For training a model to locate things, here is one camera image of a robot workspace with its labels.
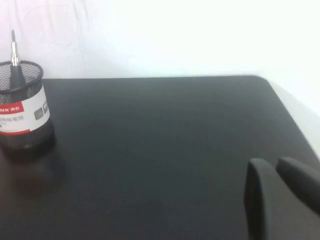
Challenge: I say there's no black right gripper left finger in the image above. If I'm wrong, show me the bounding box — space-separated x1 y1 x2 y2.
244 157 320 240

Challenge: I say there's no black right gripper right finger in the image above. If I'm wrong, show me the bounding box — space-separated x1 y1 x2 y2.
275 156 320 218

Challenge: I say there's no black handled precision screwdriver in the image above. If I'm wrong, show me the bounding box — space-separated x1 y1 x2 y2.
9 29 26 89

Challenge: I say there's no black mesh pen holder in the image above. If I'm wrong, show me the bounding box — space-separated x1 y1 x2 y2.
0 61 56 151

